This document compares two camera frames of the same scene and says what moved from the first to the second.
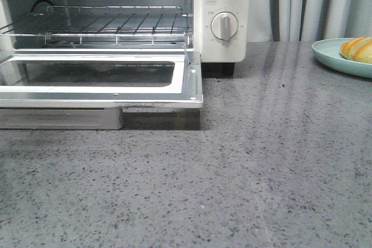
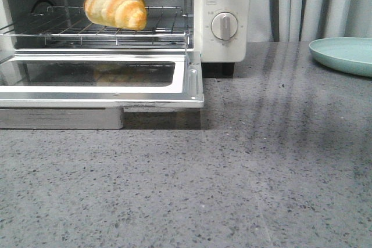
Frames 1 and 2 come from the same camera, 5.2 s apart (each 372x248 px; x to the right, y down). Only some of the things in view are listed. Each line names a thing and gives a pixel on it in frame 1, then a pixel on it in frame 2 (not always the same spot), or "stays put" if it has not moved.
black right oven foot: x=228 y=68 stays put
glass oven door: x=88 y=91 stays put
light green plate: x=328 y=50 stays put
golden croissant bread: x=358 y=49 -> x=117 y=6
